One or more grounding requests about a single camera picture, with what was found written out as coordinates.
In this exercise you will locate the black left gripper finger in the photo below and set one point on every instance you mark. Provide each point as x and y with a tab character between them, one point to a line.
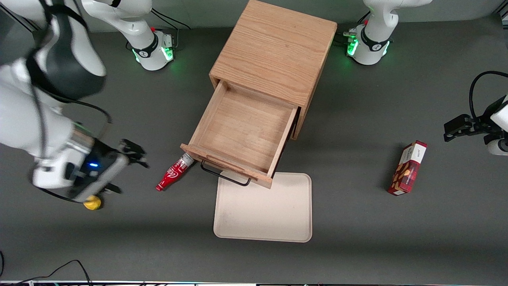
464	132
458	123

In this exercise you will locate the yellow lemon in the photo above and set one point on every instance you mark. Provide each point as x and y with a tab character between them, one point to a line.
92	204

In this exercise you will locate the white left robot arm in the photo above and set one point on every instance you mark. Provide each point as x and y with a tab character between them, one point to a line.
375	35

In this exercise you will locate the red cookie box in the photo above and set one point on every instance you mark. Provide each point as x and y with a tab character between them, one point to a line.
408	171

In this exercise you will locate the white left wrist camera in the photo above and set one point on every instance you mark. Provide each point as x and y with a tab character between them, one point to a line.
499	147

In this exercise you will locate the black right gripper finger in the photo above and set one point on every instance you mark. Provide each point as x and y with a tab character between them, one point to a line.
133	153
113	188

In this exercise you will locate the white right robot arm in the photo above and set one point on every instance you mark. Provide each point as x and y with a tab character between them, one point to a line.
24	115

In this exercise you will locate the wooden drawer cabinet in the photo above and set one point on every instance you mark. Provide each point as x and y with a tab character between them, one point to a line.
274	43

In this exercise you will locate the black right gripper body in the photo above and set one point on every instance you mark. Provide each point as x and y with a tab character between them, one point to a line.
102	154

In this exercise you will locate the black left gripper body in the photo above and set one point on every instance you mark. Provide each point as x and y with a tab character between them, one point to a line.
478	122

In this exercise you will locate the red cola bottle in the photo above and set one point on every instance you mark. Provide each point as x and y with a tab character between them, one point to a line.
171	174

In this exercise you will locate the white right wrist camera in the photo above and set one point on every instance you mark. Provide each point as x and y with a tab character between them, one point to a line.
108	171

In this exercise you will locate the beige plastic tray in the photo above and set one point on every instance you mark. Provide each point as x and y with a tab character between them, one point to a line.
262	214

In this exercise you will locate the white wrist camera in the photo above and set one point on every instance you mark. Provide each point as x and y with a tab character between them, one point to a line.
499	147
108	171

